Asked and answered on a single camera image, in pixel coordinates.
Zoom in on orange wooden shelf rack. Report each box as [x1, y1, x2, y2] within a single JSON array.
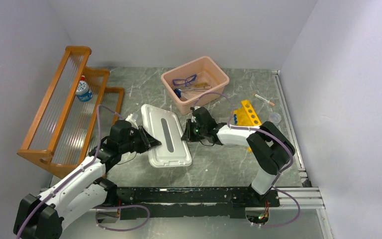
[[17, 46, 124, 178]]

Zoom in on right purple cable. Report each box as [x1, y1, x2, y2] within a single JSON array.
[[191, 92, 301, 229]]

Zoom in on metal crucible tongs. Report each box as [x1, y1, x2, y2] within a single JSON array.
[[179, 87, 212, 94]]

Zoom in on test tube brush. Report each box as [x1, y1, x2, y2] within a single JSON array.
[[191, 82, 212, 90]]

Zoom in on blue safety glasses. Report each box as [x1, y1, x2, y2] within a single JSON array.
[[172, 74, 197, 87]]

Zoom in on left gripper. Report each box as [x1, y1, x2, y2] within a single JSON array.
[[119, 124, 160, 153]]

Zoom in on yellow test tube rack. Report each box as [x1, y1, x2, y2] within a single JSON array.
[[231, 100, 264, 152]]

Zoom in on graduated cylinder blue base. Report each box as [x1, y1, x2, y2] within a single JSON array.
[[173, 88, 187, 100]]

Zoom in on clear petri dish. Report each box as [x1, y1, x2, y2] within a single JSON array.
[[268, 112, 282, 126]]

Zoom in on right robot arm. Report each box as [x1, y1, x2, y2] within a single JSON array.
[[182, 107, 295, 206]]

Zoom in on black base frame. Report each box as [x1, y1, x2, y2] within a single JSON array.
[[103, 186, 280, 219]]

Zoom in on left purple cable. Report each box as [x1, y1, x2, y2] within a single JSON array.
[[14, 105, 124, 239]]

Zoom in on yellow rubber tubing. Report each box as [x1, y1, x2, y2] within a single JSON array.
[[202, 67, 224, 87]]

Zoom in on white bin lid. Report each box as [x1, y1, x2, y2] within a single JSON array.
[[141, 104, 192, 168]]

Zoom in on white orange marker pen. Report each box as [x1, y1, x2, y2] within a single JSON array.
[[253, 94, 275, 107]]

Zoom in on purple cable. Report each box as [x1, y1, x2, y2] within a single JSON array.
[[191, 92, 301, 229], [14, 105, 124, 239]]

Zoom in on blue white bottle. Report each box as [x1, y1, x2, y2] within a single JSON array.
[[76, 75, 93, 102]]

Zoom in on pink plastic bin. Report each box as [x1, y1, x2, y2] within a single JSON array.
[[161, 56, 230, 115]]

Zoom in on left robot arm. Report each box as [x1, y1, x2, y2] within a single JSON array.
[[13, 120, 162, 239]]

